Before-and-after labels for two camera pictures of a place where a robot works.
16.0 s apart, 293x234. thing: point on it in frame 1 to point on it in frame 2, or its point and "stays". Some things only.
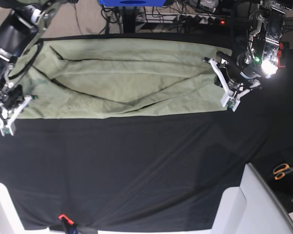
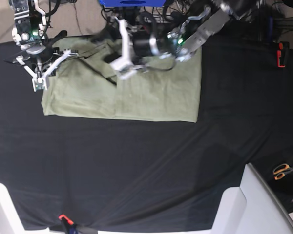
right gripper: x=243 y=71 to x=145 y=44
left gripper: x=9 y=96 to x=43 y=54
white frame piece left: x=4 y=217 stays
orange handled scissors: x=280 y=170 stays
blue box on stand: x=133 y=3 stays
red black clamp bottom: x=71 y=226 stays
